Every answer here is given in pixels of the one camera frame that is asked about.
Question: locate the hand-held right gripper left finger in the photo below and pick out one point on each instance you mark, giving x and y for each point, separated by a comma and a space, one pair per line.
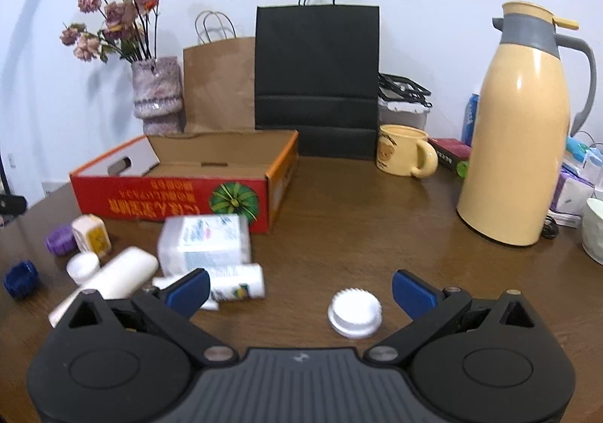
191, 293

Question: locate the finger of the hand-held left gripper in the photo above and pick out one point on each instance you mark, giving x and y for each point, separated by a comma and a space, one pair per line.
12, 205

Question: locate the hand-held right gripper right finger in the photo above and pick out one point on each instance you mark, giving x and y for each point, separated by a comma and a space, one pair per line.
412, 295

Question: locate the translucent cotton swab box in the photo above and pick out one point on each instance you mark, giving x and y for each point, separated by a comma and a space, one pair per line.
202, 244

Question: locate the plain white oblong bottle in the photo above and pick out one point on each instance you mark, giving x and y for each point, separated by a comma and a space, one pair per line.
122, 272

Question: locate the red cardboard box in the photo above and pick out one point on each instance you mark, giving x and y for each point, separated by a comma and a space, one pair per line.
141, 201

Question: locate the white labelled bottle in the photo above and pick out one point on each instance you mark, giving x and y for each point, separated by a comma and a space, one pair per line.
240, 284

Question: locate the purple ribbed cap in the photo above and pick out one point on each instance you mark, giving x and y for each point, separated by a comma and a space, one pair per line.
60, 240

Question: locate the white ribbed lid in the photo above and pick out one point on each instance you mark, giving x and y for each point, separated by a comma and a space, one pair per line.
354, 312

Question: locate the dark blue ribbed cap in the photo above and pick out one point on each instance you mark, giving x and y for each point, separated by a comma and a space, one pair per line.
20, 279

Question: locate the small yellow-labelled bottle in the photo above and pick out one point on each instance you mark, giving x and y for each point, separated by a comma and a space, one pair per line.
89, 234

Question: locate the green bottle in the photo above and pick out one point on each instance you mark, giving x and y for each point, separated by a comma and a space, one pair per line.
462, 167

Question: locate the yellow bear mug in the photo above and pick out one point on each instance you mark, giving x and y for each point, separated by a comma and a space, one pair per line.
398, 152

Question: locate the dark red box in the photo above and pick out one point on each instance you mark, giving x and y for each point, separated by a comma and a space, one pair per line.
447, 150

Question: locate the white plastic container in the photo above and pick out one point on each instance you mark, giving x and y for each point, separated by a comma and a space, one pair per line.
400, 117

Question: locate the cream thermos carafe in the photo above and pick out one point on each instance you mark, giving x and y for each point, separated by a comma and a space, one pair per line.
513, 145

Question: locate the blue drink can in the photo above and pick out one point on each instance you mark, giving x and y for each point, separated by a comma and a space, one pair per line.
470, 121

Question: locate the mottled pink ceramic vase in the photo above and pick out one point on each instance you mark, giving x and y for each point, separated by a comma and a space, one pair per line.
158, 93

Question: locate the white purple tissue pack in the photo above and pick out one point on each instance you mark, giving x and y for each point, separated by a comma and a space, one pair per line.
572, 192

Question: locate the white bowl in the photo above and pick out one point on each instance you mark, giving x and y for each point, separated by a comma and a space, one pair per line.
593, 230

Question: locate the brown paper bag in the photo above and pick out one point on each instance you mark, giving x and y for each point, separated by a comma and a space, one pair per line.
219, 83

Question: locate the teal tissue pack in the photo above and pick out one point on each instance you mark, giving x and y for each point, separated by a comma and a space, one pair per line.
578, 153

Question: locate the black paper bag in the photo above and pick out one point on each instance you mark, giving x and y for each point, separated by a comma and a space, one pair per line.
315, 74

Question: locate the white wall socket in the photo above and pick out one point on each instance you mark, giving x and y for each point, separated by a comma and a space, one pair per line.
49, 189

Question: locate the small wall switch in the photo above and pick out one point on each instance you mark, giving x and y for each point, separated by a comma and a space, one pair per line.
10, 160

